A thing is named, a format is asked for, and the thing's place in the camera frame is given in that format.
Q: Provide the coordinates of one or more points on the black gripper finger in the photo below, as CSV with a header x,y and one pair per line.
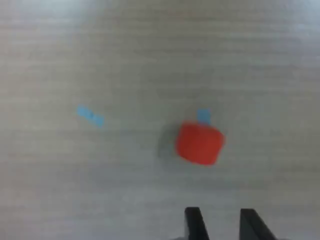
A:
x,y
195,225
252,227

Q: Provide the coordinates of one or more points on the small red cube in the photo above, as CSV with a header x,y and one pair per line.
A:
x,y
200,143

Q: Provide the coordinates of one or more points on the blue tape piece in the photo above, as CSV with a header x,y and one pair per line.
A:
x,y
90,116
203,115

